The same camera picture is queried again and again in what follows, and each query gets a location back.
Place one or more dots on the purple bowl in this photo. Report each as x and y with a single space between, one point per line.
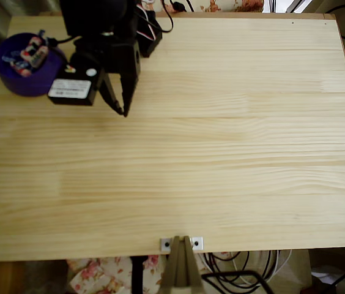
16 84

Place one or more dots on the floral pattern cloth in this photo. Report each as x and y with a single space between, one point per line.
99 275

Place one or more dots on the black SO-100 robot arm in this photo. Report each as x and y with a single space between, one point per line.
93 18

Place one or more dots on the black camera box white label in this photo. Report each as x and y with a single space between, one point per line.
71 92

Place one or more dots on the white paper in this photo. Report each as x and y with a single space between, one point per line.
322 272

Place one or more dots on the silver metal bracket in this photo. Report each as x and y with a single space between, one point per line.
164 244

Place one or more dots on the tan camera stand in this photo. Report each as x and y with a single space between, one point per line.
181 266

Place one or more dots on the black post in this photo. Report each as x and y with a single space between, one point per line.
137 275

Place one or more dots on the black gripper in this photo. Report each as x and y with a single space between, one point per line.
128 65

